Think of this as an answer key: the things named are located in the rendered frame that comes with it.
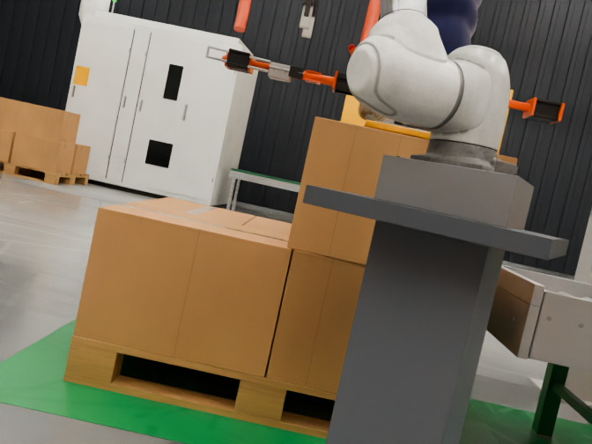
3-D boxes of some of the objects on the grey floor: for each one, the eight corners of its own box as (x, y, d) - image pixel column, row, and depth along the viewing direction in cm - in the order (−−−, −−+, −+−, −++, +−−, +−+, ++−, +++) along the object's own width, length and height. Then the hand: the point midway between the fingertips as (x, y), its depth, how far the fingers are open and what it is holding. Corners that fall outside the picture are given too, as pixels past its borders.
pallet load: (87, 185, 929) (99, 119, 923) (54, 184, 828) (68, 111, 821) (4, 166, 939) (16, 101, 933) (-39, 164, 838) (-26, 91, 832)
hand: (305, 29), depth 217 cm, fingers open, 13 cm apart
